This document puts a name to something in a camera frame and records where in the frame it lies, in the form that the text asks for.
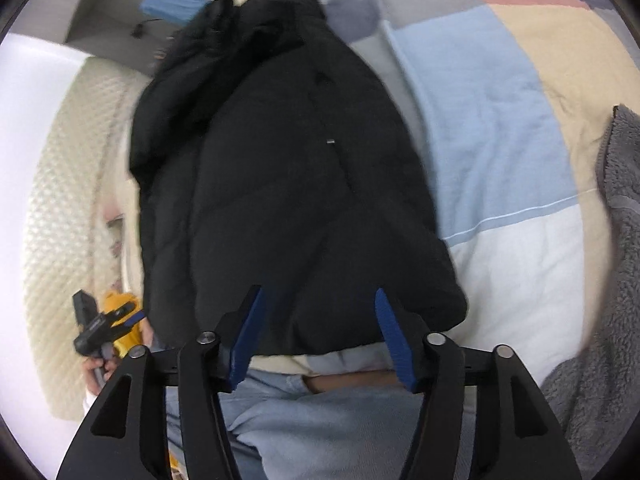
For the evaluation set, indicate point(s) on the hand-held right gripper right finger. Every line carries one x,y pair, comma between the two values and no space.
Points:
395,346

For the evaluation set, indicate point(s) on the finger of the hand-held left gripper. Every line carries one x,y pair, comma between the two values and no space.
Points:
131,318
83,306

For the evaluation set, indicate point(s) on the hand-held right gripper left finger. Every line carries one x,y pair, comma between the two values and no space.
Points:
247,341

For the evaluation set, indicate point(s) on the black puffer jacket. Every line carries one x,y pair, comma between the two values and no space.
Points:
280,185

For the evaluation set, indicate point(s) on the person's left hand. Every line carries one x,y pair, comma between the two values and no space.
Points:
92,372

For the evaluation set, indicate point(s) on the yellow pillow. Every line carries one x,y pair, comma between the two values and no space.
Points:
126,342

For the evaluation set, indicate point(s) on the cream quilted headboard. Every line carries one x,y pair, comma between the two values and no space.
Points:
60,210

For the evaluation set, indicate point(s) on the person's jeans legs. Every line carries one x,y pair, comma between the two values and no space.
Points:
325,435

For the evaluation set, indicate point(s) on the grey fleece garment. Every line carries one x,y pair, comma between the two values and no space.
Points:
615,310

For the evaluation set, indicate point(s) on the patchwork quilt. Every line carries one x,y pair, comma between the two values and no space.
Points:
500,110

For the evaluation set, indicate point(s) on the grey cardboard box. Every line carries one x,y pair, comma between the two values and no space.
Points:
100,5

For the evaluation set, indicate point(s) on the blue fabric cover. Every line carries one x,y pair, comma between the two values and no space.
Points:
170,2

